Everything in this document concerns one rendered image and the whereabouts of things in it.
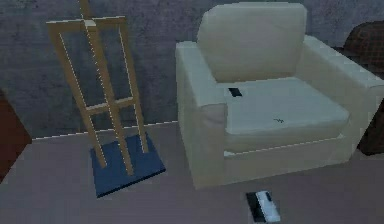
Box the wooden easel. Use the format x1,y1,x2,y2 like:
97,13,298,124
45,0,150,176

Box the cream armchair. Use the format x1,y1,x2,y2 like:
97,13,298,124
175,1,384,190

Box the reddish brown cabinet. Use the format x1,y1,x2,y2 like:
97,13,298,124
0,89,33,184

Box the black and white remote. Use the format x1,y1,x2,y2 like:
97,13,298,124
245,190,282,224

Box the small black phone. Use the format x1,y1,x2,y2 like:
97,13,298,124
228,87,244,98

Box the blue flat board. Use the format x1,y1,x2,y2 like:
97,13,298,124
89,133,167,199

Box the dark brown checked sofa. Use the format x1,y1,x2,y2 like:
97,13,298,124
342,20,384,156

